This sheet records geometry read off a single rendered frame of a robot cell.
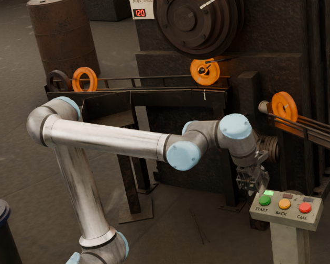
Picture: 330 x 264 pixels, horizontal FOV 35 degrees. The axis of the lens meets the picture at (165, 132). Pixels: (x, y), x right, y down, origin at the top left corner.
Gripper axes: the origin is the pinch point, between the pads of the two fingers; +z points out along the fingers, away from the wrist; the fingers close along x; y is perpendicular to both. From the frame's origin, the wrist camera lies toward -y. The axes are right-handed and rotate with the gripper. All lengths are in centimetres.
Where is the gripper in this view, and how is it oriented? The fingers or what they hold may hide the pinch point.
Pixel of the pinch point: (261, 189)
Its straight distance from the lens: 189.1
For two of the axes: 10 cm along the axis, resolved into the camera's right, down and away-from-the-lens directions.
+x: 8.4, 1.0, -5.4
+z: 3.3, 6.9, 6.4
